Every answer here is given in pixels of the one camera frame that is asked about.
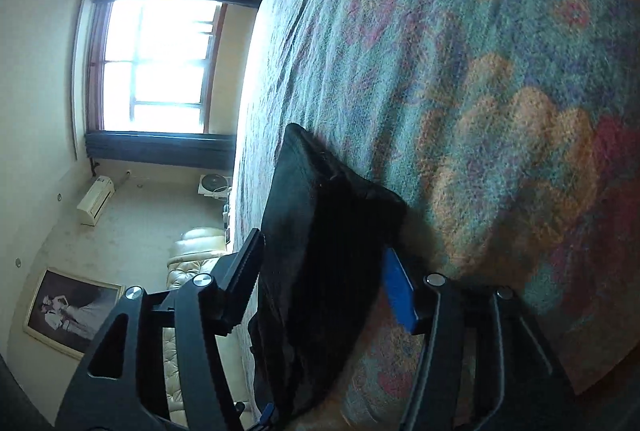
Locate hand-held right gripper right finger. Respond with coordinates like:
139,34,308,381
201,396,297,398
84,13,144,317
382,247,583,431

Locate cream leather headboard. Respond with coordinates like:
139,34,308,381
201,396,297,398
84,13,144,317
159,226,251,429

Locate framed wall poster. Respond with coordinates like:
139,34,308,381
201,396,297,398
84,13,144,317
22,267,125,361

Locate floral woven blanket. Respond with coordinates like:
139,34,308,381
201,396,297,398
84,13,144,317
220,0,640,431

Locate white air conditioner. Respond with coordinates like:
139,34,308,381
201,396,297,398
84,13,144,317
76,175,116,227

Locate window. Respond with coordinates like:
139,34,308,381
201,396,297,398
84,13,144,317
86,0,228,135

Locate black pants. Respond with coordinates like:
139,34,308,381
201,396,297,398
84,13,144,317
247,122,408,422

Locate white fan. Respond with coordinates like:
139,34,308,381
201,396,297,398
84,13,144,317
197,174,233,201

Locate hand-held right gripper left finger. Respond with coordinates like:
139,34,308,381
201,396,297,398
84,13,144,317
55,228,266,431

